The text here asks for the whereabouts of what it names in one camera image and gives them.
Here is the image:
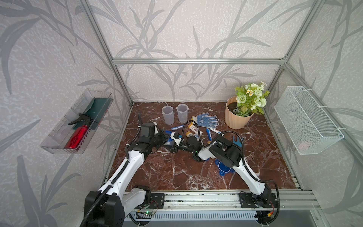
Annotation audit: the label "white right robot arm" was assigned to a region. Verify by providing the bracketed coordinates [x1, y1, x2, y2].
[170, 131, 280, 209]

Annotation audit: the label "beige ribbed flower pot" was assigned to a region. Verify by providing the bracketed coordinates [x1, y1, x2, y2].
[225, 96, 253, 130]

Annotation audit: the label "clear container blue lid front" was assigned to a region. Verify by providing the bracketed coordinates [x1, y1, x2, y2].
[164, 131, 175, 150]

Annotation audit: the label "blue dotted work glove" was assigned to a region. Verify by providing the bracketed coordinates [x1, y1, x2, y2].
[192, 113, 219, 129]

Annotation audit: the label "small white toothpaste tube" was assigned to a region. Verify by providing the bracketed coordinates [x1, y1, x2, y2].
[210, 128, 222, 134]

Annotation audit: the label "green mat in tray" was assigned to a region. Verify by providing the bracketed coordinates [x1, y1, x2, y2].
[73, 98, 112, 130]

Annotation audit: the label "red spray bottle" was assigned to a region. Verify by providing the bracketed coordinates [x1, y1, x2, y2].
[65, 113, 94, 150]

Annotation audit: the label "white bottle yellow cap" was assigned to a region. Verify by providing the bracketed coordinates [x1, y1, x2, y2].
[188, 123, 202, 135]
[185, 131, 193, 138]

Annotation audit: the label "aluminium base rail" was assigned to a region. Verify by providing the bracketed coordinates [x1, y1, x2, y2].
[141, 189, 330, 227]

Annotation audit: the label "clear plastic wall tray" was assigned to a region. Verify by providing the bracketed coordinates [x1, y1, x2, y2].
[40, 89, 113, 154]

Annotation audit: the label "green white artificial flowers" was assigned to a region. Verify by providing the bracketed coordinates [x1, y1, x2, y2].
[233, 81, 270, 117]

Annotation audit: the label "clear container blue lid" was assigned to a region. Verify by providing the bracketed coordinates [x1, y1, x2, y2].
[176, 104, 189, 124]
[164, 131, 175, 150]
[162, 106, 175, 125]

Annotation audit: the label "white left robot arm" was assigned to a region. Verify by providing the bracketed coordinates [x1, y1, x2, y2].
[80, 122, 170, 227]

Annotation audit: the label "white wire mesh basket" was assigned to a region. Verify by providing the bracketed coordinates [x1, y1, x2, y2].
[274, 86, 344, 155]

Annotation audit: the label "aluminium frame post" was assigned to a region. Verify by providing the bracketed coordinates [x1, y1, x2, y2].
[80, 0, 133, 106]

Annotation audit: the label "blue garden fork wooden handle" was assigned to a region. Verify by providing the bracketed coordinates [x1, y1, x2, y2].
[232, 136, 243, 148]

